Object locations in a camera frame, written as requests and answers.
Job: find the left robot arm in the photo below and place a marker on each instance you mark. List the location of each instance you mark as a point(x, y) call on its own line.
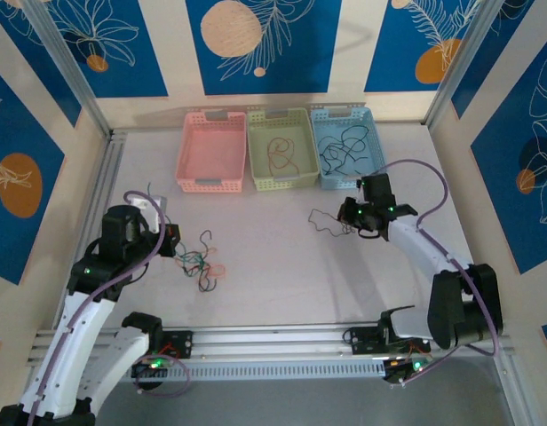
point(78, 337)

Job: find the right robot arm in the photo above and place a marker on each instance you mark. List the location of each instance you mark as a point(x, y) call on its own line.
point(415, 244)

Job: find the light blue perforated plastic basket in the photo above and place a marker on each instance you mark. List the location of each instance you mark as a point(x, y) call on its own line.
point(375, 146)

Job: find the pink perforated plastic basket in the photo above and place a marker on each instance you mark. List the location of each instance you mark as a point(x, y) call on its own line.
point(211, 151)

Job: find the pale green perforated plastic basket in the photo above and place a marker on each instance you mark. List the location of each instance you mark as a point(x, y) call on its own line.
point(260, 146)

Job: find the controller board with green LED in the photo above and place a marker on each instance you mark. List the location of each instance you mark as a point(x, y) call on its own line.
point(406, 368)
point(153, 365)

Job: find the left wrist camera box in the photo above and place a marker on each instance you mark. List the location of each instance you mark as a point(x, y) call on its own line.
point(145, 206)

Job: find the aluminium side rail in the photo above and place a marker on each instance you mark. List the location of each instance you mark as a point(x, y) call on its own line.
point(107, 168)

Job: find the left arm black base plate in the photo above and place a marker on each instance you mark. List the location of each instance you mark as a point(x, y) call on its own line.
point(180, 344)

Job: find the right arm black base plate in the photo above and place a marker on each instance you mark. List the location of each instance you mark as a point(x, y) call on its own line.
point(362, 339)

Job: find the blue floral wall panel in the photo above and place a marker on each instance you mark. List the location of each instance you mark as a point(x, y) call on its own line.
point(500, 199)
point(300, 66)
point(513, 53)
point(34, 75)
point(389, 44)
point(136, 53)
point(16, 133)

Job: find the long aluminium base rail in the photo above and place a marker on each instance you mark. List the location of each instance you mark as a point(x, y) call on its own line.
point(264, 341)

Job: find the aluminium frame post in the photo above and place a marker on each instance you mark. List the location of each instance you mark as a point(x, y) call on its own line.
point(461, 66)
point(69, 66)

